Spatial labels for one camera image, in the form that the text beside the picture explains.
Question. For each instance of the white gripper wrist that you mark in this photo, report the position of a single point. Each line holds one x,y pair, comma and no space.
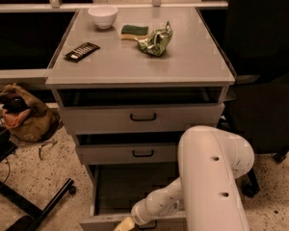
141,213

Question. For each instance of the grey bottom drawer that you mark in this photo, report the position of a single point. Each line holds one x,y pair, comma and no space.
117,188

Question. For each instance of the grey drawer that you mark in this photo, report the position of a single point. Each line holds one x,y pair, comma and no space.
127,148
102,111
117,188

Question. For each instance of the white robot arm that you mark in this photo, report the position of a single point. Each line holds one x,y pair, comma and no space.
209,162

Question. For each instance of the grey middle drawer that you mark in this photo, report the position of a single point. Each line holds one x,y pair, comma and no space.
127,148

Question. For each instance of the grey top drawer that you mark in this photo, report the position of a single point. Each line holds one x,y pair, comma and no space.
102,111

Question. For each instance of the grey drawer cabinet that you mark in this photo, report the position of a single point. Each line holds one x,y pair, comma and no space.
191,60

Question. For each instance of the glasses on floor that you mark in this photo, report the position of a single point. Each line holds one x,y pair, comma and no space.
44,144

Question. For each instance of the brown bag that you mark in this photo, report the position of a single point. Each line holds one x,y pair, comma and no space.
25,116

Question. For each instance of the black remote control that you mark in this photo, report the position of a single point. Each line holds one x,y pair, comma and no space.
81,52

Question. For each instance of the crumpled green chip bag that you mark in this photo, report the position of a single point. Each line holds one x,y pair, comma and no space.
157,42

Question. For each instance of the green yellow sponge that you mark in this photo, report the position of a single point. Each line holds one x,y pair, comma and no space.
134,32

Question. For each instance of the white bowl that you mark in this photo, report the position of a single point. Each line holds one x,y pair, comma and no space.
103,16

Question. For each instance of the black office chair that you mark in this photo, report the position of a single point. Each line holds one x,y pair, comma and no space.
256,42

